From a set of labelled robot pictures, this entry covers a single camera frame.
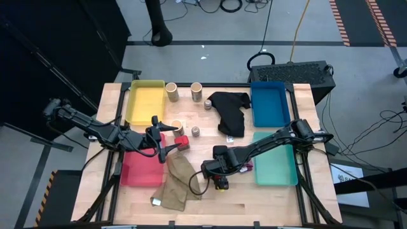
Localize magenta cloth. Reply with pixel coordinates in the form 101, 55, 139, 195
240, 160, 255, 174

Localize blue plastic bin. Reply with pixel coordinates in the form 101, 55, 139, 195
250, 81, 292, 128

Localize black power adapter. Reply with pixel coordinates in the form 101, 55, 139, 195
324, 141, 340, 156

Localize yellow cable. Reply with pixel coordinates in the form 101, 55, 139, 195
288, 0, 312, 64

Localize black caster wheel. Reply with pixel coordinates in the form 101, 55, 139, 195
392, 65, 407, 79

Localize red plastic bin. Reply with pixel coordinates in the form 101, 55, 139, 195
120, 132, 167, 188

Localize black curtain partition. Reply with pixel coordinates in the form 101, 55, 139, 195
0, 0, 132, 141

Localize tan cloth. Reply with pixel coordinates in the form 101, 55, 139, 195
149, 150, 203, 212

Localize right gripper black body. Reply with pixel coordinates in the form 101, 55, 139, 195
200, 145, 238, 179

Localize black cable with loop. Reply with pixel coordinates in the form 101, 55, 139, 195
247, 0, 276, 72

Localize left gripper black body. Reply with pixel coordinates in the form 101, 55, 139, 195
125, 115, 167, 164

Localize white printed sign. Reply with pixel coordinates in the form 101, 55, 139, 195
329, 163, 371, 208

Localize black aluminium table frame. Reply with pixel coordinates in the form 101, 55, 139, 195
76, 81, 343, 227

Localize coiled black cable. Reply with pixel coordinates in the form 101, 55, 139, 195
219, 0, 244, 14

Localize black stand pole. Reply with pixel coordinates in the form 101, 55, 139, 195
144, 0, 174, 48

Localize yellow plastic bin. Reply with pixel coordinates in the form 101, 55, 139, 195
125, 79, 167, 126

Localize black beam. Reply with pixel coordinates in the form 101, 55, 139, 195
333, 167, 407, 195

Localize teal plastic bin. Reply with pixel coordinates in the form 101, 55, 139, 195
252, 132, 299, 186

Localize black computer case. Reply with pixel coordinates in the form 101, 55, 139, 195
247, 60, 336, 106

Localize black cloth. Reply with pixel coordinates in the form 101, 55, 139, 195
205, 91, 252, 143

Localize black floor cables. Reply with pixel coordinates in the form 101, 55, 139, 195
317, 92, 407, 160

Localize cardboard spice tube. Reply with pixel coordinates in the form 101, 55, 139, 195
165, 82, 180, 103
190, 81, 204, 103
170, 119, 186, 138

